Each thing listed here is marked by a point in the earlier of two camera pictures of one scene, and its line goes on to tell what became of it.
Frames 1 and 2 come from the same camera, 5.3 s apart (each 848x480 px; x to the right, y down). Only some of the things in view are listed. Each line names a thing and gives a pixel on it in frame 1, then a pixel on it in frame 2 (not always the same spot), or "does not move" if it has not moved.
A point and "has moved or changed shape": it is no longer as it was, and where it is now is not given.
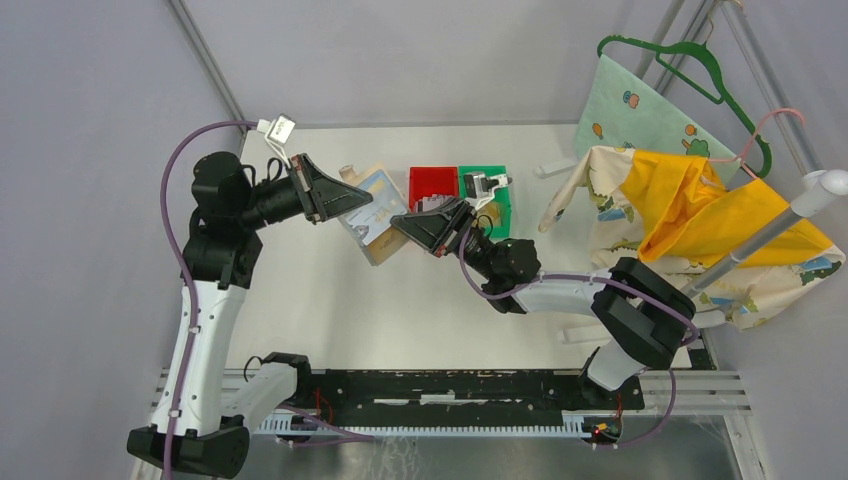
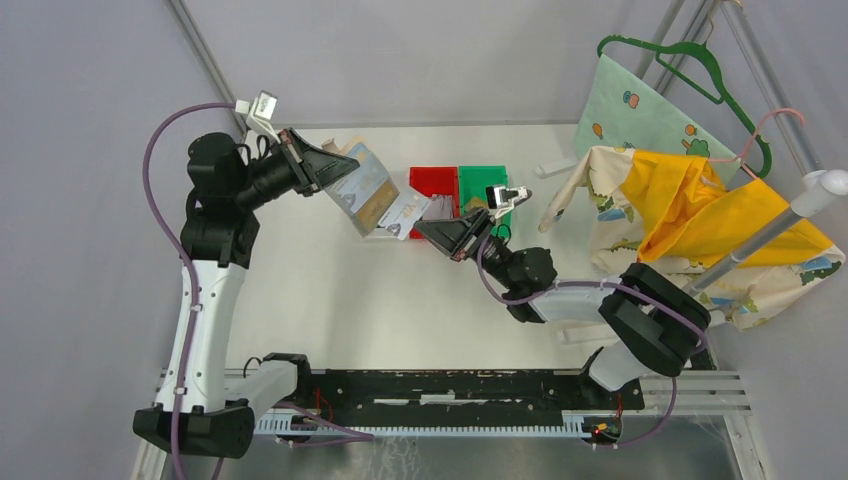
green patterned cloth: [623, 108] does not move
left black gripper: [325, 196] → [327, 167]
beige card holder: [369, 225] has moved or changed shape
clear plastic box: [548, 169] does not move
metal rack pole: [816, 189] does not move
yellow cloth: [686, 211] does not move
